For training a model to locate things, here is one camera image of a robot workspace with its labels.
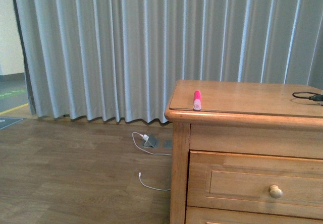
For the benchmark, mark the wooden nightstand cabinet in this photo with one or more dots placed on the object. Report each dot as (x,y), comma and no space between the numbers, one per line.
(242,118)

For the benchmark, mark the wooden drawer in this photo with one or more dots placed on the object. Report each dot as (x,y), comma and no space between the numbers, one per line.
(205,215)
(240,182)

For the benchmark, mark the grey floor sign mat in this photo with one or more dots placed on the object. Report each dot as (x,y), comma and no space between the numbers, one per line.
(8,121)

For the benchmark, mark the round wooden drawer knob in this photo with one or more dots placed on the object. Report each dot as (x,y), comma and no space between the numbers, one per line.
(275,192)

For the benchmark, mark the open floor outlet box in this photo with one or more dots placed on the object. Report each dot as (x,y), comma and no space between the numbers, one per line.
(151,143)

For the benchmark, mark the white charger plug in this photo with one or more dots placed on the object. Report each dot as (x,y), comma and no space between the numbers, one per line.
(144,137)

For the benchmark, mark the pink marker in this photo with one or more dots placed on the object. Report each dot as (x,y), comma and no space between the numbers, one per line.
(197,100)

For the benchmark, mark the closed floor outlet cover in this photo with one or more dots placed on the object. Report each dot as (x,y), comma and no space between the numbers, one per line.
(168,144)

